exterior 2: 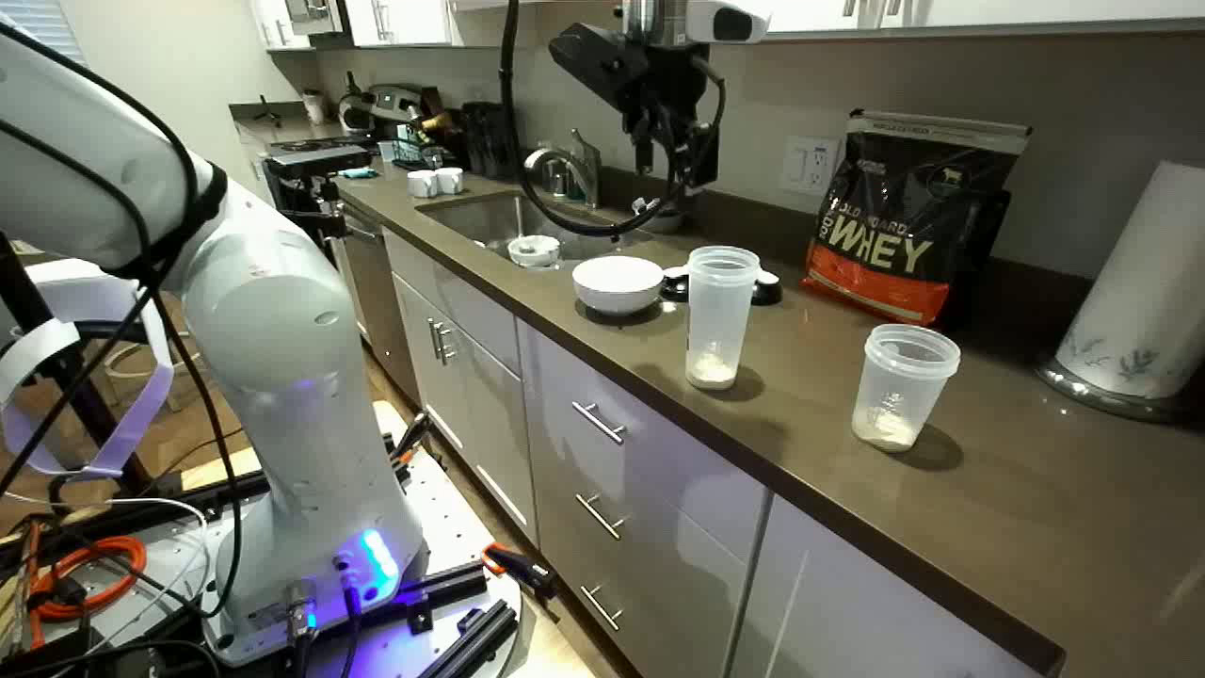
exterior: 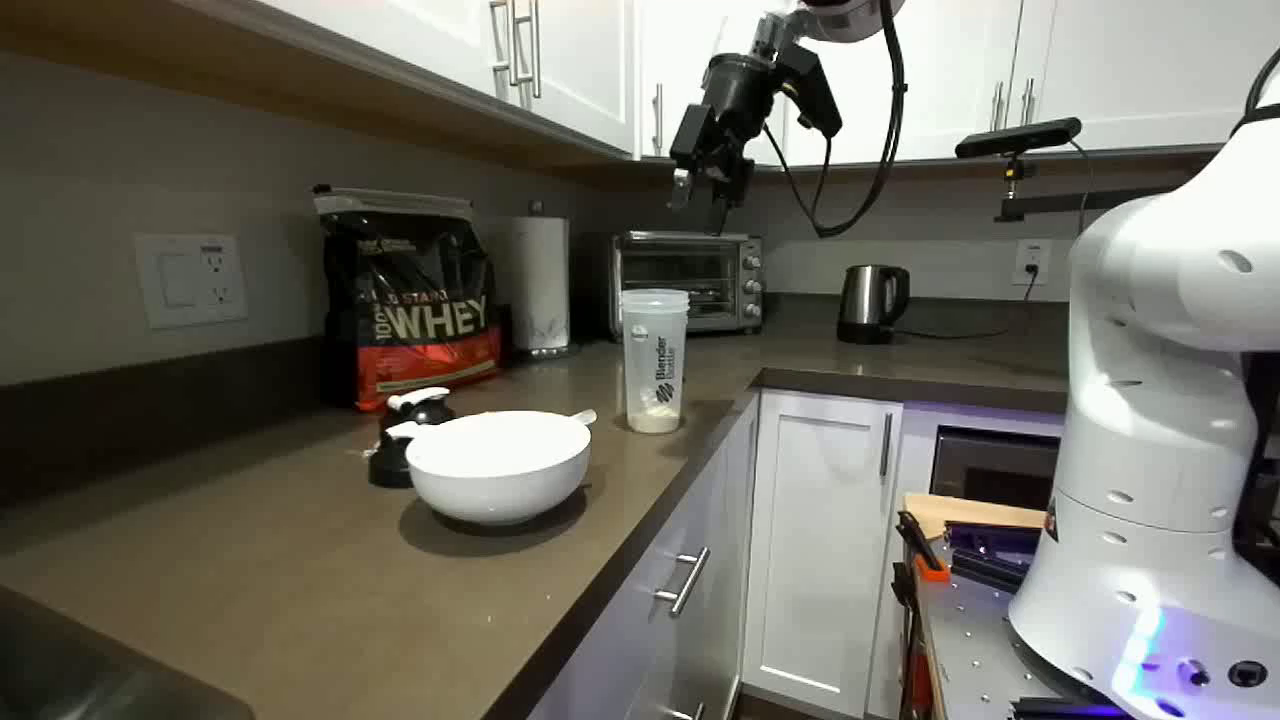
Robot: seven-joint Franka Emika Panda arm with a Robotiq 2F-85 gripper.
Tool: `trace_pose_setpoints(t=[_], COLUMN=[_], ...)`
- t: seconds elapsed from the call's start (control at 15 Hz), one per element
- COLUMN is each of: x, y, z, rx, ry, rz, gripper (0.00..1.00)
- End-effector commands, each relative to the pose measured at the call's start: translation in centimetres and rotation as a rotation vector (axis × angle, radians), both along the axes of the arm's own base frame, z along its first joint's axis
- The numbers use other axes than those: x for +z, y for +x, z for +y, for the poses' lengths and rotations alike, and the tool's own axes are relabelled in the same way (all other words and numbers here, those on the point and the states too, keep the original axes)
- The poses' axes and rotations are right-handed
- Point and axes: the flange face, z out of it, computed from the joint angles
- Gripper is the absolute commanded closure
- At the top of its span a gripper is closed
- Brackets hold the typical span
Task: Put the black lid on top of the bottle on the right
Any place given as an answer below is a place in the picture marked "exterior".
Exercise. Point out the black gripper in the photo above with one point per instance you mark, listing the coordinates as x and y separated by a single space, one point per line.
735 103

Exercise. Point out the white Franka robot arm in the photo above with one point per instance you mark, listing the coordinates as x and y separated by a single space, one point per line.
1162 400

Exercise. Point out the tall clear shaker bottle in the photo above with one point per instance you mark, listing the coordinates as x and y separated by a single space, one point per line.
652 361

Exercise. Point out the silver toaster oven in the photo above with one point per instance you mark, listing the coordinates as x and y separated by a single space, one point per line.
690 280

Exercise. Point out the steel paper towel holder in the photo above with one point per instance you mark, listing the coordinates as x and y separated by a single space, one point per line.
537 211

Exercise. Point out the white paper towel roll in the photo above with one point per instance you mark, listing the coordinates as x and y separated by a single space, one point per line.
541 287

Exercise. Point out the steel electric kettle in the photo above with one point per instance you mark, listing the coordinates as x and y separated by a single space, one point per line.
869 302

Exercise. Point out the black red whey protein bag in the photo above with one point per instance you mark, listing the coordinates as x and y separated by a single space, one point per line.
408 305

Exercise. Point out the small white outlet with plug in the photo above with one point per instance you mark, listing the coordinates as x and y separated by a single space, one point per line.
1032 263

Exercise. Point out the white ceramic bowl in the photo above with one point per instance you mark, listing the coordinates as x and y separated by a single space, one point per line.
498 464

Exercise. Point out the white lower kitchen cabinets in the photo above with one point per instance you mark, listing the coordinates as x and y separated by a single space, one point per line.
815 562

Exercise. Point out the white kitchen cabinets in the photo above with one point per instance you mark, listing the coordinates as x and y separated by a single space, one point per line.
815 562
1121 67

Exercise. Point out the dark built-in appliance panel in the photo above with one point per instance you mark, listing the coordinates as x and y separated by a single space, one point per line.
993 464

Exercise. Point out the wooden board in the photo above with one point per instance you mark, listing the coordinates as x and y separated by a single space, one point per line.
982 515

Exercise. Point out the white upper kitchen cabinets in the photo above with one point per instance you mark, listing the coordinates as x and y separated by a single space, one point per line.
1121 67

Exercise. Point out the perforated robot mounting plate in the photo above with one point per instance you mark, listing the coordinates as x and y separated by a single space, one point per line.
972 655

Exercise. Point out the stainless steel sink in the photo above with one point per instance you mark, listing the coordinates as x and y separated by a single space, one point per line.
82 665

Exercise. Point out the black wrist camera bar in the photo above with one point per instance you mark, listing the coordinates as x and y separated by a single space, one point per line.
810 89

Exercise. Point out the black camera on stand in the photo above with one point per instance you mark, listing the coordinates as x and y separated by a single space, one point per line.
1023 138

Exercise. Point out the large white wall outlet plate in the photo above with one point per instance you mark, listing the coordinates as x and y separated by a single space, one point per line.
190 280

